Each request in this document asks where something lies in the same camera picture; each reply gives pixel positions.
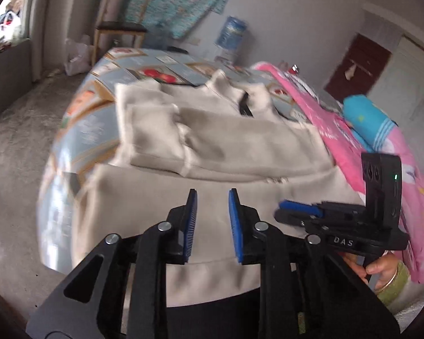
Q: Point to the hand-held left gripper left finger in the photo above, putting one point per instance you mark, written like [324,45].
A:
[190,226]

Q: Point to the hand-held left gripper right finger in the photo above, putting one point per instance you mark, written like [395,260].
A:
[235,226]

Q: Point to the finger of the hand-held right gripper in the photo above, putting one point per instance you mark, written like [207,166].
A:
[298,207]
[289,217]

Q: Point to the cream jacket with black trim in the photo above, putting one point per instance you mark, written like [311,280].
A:
[233,137]

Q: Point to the person's right forearm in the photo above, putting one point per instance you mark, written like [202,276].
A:
[397,286]

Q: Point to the person's right hand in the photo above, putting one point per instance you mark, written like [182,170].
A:
[385,266]

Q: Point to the blue pillow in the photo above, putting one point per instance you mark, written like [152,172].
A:
[364,113]

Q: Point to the pink floral blanket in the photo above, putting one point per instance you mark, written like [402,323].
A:
[314,106]

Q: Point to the torn paper sticker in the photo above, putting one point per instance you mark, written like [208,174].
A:
[351,70]

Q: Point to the brown door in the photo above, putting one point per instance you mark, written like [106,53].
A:
[357,63]

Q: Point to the white water dispenser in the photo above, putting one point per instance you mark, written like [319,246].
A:
[226,56]

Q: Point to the blue water bottle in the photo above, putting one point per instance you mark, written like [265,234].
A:
[231,33]

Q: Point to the clear empty water jug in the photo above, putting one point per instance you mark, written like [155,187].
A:
[160,37]

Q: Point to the white plastic bag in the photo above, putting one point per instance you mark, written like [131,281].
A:
[77,56]

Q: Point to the wooden chair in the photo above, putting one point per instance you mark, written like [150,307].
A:
[120,26]

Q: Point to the pale curtain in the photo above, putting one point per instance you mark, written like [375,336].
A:
[39,24]

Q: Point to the white bag with red print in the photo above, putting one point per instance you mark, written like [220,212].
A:
[9,24]

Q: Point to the teal floral wall cloth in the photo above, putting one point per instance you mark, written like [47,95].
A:
[180,0]

